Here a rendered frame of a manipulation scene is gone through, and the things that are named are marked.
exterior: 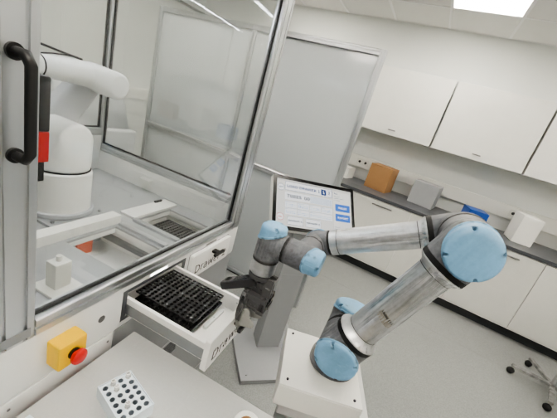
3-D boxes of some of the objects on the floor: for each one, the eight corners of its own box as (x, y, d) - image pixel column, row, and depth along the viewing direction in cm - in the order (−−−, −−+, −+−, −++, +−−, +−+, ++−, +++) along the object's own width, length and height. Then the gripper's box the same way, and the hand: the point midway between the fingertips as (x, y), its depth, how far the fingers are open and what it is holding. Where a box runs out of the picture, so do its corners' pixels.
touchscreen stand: (307, 381, 196) (365, 240, 164) (239, 385, 181) (288, 230, 148) (285, 324, 240) (327, 205, 208) (229, 323, 225) (264, 193, 192)
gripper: (269, 287, 84) (250, 347, 90) (283, 271, 93) (265, 327, 100) (242, 274, 86) (225, 333, 93) (259, 260, 96) (242, 314, 103)
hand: (239, 322), depth 97 cm, fingers closed on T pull, 3 cm apart
